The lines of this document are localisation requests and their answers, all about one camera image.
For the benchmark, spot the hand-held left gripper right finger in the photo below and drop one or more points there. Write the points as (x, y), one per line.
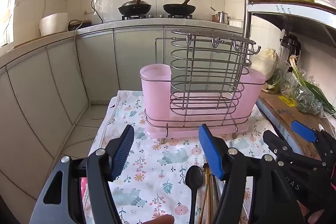
(210, 153)

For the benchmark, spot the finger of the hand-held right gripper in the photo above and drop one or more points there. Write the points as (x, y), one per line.
(302, 130)
(275, 144)

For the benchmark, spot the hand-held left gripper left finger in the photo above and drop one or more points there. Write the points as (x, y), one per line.
(123, 150)

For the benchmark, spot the wooden chopstick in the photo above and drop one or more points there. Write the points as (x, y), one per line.
(206, 197)
(215, 192)

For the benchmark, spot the person's left hand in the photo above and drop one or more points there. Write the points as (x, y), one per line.
(160, 220)

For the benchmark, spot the white plastic spoon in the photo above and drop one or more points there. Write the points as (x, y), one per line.
(321, 127)

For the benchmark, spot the black plastic spoon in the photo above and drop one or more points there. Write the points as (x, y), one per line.
(194, 176)

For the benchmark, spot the plastic bags of vegetables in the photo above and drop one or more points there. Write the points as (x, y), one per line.
(302, 100)

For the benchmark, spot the floral printed cloth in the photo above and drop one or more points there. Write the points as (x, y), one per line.
(152, 161)

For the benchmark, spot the green onions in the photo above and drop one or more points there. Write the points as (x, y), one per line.
(312, 87)

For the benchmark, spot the napa cabbage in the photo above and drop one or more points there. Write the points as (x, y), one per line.
(266, 61)

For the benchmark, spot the black blender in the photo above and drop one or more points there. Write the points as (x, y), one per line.
(290, 47)

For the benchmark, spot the grey lower cabinets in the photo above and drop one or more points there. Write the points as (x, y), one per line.
(52, 95)

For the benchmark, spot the gas stove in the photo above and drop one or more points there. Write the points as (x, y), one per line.
(157, 16)

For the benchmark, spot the black wok with lid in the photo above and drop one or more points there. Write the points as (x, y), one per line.
(134, 7)

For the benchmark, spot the white rice cooker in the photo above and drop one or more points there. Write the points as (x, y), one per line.
(53, 24)

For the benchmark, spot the window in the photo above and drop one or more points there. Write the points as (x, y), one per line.
(8, 8)

